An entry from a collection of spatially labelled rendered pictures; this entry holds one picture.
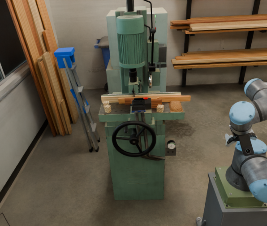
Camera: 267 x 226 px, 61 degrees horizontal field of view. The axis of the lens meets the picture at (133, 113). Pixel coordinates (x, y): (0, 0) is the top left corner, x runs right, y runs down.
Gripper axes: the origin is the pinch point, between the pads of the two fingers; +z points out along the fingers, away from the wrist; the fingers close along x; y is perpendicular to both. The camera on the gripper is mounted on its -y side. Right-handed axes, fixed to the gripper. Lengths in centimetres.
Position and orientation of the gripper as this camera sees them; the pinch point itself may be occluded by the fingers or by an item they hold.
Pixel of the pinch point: (241, 143)
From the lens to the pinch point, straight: 133.2
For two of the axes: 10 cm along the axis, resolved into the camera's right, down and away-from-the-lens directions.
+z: 3.7, 4.1, 8.3
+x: -9.2, 2.8, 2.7
